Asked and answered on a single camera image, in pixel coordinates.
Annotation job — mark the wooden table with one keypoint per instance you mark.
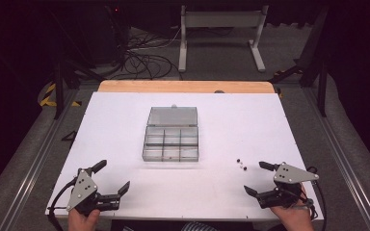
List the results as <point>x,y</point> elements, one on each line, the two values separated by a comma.
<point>186,86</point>

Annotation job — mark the aluminium rail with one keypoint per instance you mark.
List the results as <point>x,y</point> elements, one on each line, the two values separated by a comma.
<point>33,166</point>
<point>337,150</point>

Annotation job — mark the black metal stand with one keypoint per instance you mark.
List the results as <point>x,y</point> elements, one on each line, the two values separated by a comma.
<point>314,61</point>

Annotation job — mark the dark equipment with red light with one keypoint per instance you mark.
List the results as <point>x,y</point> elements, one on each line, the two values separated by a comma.
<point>109,32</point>

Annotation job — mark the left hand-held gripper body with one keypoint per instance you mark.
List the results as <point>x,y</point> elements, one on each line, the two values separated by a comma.
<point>83,187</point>

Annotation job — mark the black tripod stand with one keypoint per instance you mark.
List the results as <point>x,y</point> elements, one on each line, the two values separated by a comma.
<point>59,86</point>

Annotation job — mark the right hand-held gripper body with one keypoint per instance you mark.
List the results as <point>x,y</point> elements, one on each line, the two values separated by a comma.
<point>290,174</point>

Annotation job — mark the yellow black hazard tape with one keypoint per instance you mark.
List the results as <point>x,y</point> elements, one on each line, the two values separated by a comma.
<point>49,96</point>

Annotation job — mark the clear plastic compartment box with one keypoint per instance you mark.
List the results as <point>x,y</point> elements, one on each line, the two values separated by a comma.
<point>171,134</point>

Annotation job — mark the person's right hand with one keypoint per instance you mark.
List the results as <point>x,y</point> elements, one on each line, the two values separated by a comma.
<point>294,219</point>

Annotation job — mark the person's striped clothing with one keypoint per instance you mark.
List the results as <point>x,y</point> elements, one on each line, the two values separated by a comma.
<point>195,226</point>

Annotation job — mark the white metal stand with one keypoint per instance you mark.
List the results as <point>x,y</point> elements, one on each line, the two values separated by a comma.
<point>221,19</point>

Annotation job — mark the person's left hand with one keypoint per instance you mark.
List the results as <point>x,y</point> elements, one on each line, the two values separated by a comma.
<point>81,222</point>

